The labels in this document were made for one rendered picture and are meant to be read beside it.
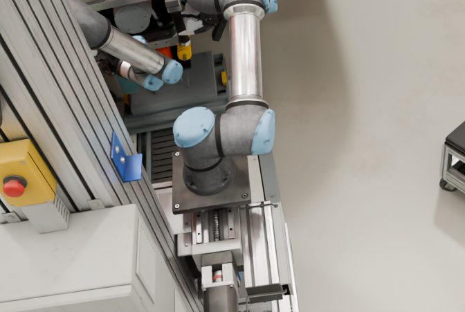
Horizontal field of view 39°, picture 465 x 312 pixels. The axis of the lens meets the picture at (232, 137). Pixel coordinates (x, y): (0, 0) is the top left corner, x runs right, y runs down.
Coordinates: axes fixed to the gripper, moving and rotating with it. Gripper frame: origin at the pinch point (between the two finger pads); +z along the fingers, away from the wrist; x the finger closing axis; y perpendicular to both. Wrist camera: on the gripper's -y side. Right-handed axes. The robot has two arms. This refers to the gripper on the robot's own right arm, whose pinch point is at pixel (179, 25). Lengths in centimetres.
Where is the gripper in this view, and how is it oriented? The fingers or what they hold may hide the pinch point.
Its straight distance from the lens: 236.6
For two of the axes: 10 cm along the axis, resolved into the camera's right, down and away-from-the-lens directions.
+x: 0.9, 7.4, -6.7
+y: -1.8, -6.5, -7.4
